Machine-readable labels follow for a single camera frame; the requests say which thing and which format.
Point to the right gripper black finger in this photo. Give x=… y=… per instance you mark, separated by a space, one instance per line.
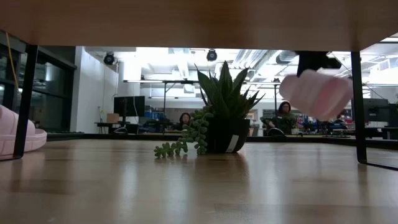
x=311 y=60

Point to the pink rubber slide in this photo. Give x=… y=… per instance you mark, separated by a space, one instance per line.
x=314 y=96
x=6 y=133

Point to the wooden shelf with black legs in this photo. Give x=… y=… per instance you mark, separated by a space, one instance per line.
x=199 y=25

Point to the person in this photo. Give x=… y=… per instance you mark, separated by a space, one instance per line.
x=185 y=119
x=284 y=109

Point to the dark wide monitor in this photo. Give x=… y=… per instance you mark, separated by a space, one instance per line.
x=374 y=110

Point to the black ceiling lamp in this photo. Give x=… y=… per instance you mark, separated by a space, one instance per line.
x=109 y=58
x=211 y=55

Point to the succulent plant in black pot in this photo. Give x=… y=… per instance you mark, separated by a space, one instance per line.
x=227 y=133

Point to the black computer monitor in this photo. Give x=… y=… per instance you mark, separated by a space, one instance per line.
x=129 y=105

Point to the cardboard box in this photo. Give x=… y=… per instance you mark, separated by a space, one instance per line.
x=112 y=118

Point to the black table edge frame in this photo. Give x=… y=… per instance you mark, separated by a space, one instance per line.
x=124 y=136

